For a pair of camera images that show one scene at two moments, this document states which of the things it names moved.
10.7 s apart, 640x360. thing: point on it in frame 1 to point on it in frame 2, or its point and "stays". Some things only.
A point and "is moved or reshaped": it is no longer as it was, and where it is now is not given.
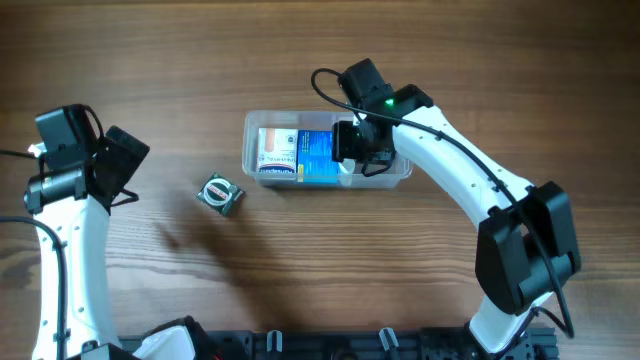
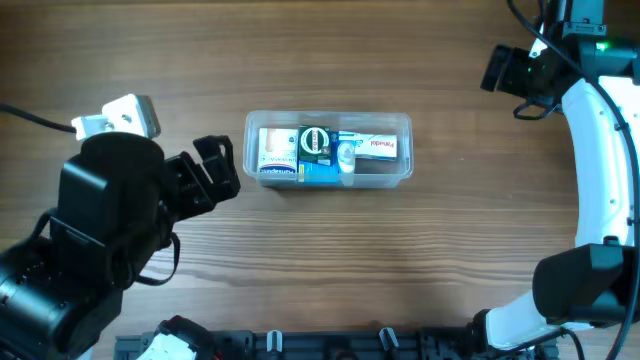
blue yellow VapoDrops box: [315, 164] stays
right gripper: [343, 141] to [500, 70]
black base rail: [539, 343] stays
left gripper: [125, 156] to [195, 176]
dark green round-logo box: [220, 194] is moved or reshaped
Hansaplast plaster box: [277, 150] stays
